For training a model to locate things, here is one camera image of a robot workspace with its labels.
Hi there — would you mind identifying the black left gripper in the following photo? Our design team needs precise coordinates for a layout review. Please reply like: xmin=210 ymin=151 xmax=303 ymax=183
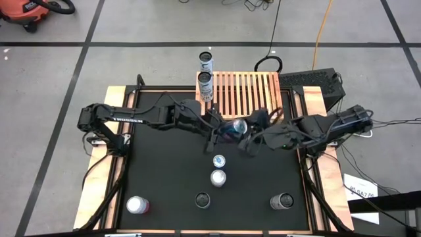
xmin=197 ymin=103 xmax=231 ymax=154

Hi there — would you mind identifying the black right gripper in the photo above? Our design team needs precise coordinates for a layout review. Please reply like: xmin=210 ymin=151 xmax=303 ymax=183
xmin=238 ymin=108 xmax=287 ymax=155

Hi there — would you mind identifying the teal slim can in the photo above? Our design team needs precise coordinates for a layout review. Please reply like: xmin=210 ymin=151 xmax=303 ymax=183
xmin=218 ymin=118 xmax=249 ymax=143
xmin=212 ymin=154 xmax=227 ymax=169

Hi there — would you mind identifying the white blue slim can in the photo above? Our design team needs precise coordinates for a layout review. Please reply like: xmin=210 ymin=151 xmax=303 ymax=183
xmin=198 ymin=51 xmax=214 ymax=74
xmin=197 ymin=71 xmax=214 ymax=103

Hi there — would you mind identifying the white pink can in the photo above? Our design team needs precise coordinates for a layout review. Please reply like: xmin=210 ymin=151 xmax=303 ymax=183
xmin=126 ymin=196 xmax=151 ymax=215
xmin=210 ymin=169 xmax=228 ymax=188

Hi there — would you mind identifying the grey can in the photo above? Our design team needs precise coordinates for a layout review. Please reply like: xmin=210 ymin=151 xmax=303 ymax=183
xmin=269 ymin=192 xmax=295 ymax=211

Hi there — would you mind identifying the wooden slatted shelf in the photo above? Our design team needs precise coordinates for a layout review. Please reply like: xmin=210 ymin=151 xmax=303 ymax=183
xmin=194 ymin=71 xmax=285 ymax=123

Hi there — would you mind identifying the wooden table edge board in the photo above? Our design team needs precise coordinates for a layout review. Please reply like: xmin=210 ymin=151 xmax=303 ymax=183
xmin=295 ymin=86 xmax=355 ymax=231
xmin=72 ymin=86 xmax=136 ymax=230

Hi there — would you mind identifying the black computer case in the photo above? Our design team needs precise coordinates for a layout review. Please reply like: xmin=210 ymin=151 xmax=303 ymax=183
xmin=278 ymin=68 xmax=347 ymax=113

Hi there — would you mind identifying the white paper sign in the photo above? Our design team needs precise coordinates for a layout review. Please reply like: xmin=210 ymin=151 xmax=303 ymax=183
xmin=343 ymin=173 xmax=380 ymax=225

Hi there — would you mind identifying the black beam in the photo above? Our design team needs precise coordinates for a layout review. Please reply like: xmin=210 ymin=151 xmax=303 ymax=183
xmin=347 ymin=190 xmax=421 ymax=215

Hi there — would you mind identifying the orange shop vacuum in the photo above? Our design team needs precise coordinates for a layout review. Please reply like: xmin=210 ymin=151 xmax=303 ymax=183
xmin=0 ymin=0 xmax=51 ymax=34

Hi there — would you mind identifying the black table frame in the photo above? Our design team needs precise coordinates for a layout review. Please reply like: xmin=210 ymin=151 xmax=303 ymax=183
xmin=98 ymin=74 xmax=333 ymax=233

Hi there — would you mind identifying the black coiled cable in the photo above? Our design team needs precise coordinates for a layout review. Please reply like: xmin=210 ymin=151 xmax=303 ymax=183
xmin=253 ymin=0 xmax=284 ymax=74

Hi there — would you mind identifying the black braided cable sleeve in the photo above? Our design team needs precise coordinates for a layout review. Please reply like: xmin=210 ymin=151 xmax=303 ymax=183
xmin=78 ymin=154 xmax=128 ymax=231
xmin=301 ymin=156 xmax=349 ymax=232

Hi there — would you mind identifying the yellow extension cord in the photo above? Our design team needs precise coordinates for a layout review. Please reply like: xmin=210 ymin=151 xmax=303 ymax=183
xmin=311 ymin=0 xmax=335 ymax=70

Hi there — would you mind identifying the black vacuum hose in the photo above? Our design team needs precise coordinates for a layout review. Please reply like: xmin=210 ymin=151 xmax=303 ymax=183
xmin=32 ymin=0 xmax=76 ymax=16

